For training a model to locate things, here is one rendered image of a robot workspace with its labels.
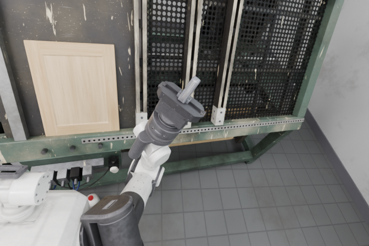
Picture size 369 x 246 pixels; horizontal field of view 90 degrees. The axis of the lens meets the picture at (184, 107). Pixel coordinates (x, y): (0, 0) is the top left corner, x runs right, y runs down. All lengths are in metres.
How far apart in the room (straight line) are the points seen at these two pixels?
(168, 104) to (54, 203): 0.38
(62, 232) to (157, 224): 1.42
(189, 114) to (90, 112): 0.81
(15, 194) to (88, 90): 0.68
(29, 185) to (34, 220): 0.11
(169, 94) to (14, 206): 0.41
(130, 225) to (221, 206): 1.61
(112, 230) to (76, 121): 0.75
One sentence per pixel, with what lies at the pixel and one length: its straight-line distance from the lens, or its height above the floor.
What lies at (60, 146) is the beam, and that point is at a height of 0.86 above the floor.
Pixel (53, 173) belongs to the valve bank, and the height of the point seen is 0.76.
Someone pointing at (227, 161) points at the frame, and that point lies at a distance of 2.07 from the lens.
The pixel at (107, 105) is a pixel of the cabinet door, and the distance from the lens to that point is 1.12.
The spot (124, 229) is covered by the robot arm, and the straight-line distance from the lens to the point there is 0.55.
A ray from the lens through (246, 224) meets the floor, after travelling 2.18.
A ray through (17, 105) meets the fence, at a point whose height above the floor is 1.06.
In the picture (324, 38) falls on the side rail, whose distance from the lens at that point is 1.69.
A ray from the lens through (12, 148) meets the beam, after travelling 1.29.
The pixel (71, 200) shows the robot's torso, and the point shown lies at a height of 1.33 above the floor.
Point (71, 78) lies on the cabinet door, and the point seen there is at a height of 1.16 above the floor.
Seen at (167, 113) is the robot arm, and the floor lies 1.55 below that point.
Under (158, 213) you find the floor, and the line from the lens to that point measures 1.94.
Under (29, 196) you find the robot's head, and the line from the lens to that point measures 0.52.
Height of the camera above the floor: 1.90
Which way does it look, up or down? 49 degrees down
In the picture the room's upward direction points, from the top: 20 degrees clockwise
